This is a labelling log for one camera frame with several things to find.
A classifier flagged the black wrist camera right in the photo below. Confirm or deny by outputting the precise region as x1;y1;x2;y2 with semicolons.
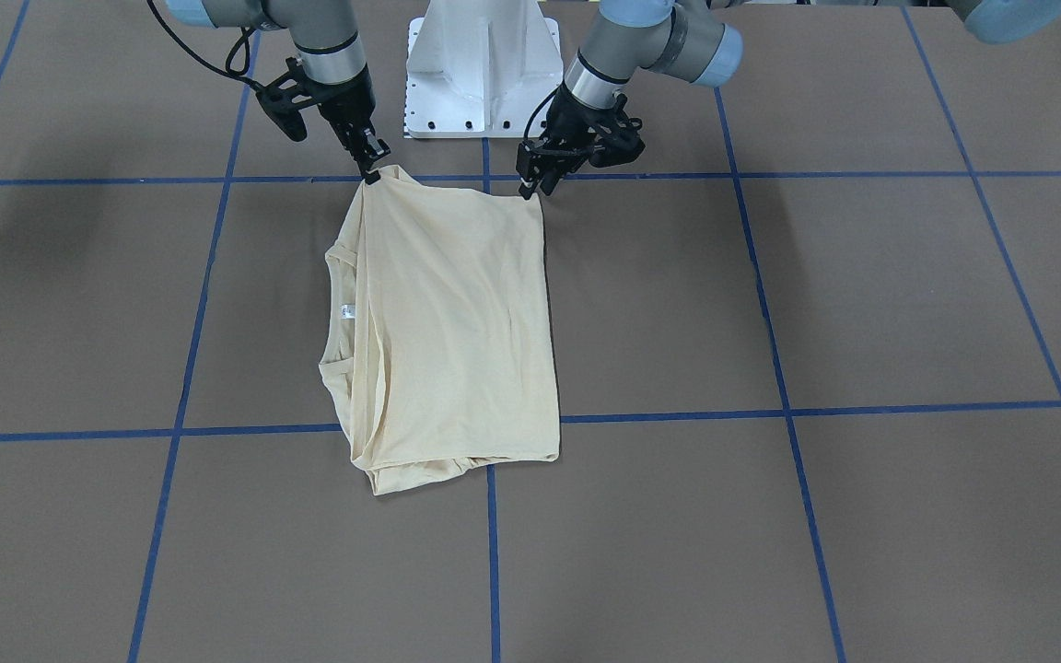
254;56;321;143

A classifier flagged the beige long-sleeve printed shirt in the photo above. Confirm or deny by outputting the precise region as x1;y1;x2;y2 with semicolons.
319;165;561;496

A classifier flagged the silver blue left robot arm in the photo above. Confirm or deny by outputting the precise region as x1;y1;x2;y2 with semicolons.
515;1;744;200

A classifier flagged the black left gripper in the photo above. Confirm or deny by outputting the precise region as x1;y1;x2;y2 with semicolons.
515;85;646;200

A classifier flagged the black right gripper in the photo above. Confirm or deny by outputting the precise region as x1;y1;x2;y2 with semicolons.
313;72;392;185

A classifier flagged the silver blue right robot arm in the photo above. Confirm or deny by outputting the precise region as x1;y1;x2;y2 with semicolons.
147;1;392;184

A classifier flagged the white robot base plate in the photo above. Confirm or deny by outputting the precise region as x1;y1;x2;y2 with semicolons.
403;1;564;140

